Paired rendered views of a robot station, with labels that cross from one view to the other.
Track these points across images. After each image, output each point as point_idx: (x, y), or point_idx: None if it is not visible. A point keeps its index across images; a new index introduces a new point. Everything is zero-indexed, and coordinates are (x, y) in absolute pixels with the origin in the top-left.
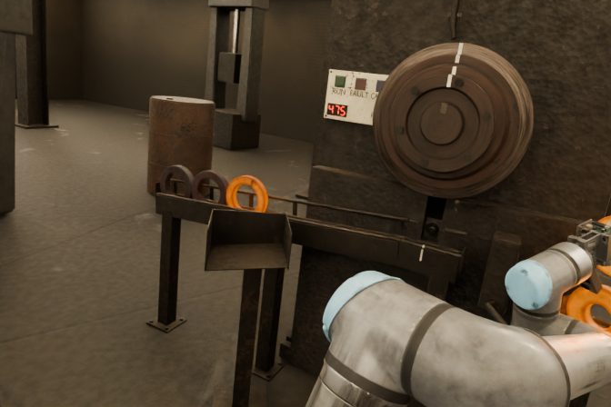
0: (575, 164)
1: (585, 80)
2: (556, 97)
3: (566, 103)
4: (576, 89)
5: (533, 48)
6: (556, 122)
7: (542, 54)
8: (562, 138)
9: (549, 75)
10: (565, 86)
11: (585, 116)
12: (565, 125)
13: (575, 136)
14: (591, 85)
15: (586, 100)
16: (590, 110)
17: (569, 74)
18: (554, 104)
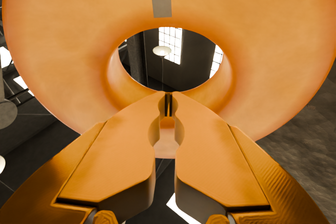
0: (322, 84)
1: (281, 166)
2: (322, 169)
3: (310, 159)
4: (293, 164)
5: (334, 218)
6: (333, 147)
7: (325, 209)
8: (333, 126)
9: (323, 190)
10: (307, 173)
11: (290, 137)
12: (322, 139)
13: (311, 121)
14: (275, 159)
15: (283, 150)
16: (281, 140)
17: (297, 179)
18: (329, 165)
